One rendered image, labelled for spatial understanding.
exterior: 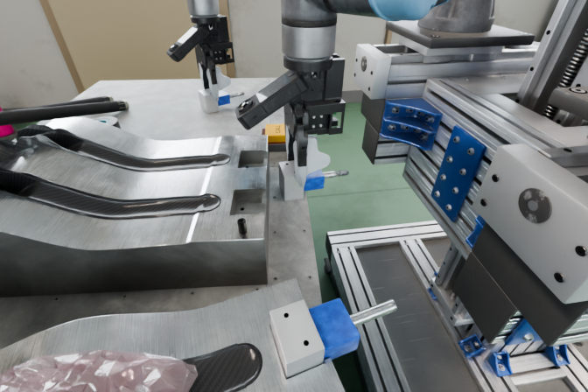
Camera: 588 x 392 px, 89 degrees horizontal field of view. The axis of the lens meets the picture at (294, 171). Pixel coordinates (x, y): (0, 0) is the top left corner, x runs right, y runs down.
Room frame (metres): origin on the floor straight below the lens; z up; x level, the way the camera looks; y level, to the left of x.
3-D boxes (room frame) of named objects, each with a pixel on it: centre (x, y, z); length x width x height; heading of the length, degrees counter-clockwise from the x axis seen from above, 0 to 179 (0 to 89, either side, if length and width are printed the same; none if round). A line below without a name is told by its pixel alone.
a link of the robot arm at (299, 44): (0.45, -0.02, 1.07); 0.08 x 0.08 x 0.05
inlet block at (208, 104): (0.85, 0.21, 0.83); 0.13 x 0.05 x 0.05; 125
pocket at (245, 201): (0.31, 0.06, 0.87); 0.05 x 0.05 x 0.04; 3
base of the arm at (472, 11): (0.74, -0.36, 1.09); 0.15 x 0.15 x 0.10
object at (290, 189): (0.45, -0.04, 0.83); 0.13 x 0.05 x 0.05; 104
